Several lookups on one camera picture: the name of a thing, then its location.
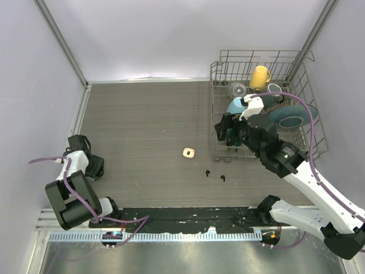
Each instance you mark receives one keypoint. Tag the cream earbud charging case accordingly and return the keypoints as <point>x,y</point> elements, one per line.
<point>188,153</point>

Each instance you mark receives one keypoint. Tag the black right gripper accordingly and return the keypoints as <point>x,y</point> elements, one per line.
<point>228,120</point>

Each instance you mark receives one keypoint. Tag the yellow mug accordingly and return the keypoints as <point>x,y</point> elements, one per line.
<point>261,76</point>

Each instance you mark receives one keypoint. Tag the dark teal mug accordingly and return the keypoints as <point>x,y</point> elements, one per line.
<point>231,139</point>

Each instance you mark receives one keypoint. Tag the metal wire dish rack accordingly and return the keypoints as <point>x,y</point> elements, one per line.
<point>288,71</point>

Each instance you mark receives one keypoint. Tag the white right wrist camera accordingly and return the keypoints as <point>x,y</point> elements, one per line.
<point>254,106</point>

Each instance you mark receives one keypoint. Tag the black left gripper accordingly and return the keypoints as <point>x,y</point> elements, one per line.
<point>98,164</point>

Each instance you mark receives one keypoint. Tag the dark grey-green mug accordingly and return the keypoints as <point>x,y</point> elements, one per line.
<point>273,97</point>

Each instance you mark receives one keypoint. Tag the clear glass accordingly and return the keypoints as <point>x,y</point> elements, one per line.
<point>237,89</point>

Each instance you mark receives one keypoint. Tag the white slotted cable duct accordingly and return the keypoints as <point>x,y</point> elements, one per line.
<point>103,237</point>

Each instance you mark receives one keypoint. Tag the aluminium frame rail left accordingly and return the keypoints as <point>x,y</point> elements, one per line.
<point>74,125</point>

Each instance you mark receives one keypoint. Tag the blue ceramic plate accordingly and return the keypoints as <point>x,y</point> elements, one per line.
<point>290,116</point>

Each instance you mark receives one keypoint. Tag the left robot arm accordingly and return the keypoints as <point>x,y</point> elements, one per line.
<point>103,207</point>

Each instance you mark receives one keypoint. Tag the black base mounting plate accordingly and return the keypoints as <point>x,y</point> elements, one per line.
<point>192,220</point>

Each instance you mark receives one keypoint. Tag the light blue mug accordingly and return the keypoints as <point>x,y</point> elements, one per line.
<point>236,106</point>

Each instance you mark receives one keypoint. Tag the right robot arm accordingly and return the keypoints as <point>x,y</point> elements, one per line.
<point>339,223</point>

